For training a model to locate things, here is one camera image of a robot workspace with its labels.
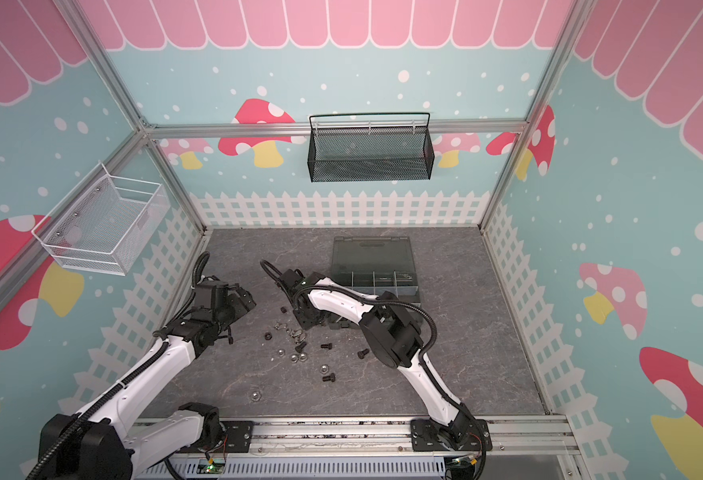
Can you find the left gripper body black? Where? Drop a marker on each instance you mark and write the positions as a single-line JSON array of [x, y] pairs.
[[235, 309]]

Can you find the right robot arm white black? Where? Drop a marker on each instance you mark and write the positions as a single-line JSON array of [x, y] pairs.
[[399, 334]]

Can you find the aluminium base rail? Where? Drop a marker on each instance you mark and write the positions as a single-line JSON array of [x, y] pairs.
[[333, 435]]

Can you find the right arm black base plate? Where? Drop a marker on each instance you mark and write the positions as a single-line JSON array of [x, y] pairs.
[[463, 435]]

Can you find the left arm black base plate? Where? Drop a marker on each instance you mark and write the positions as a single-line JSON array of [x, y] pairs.
[[235, 437]]

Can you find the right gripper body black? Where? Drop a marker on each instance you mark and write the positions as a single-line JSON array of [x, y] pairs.
[[302, 309]]

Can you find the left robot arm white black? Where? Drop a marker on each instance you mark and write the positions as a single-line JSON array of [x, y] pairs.
[[96, 443]]

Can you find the white wire mesh basket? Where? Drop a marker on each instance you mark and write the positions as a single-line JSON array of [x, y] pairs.
[[103, 226]]

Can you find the grey transparent organizer box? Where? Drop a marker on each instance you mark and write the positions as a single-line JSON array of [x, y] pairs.
[[375, 265]]

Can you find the black wire mesh basket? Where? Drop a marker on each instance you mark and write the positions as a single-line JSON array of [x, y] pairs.
[[384, 146]]

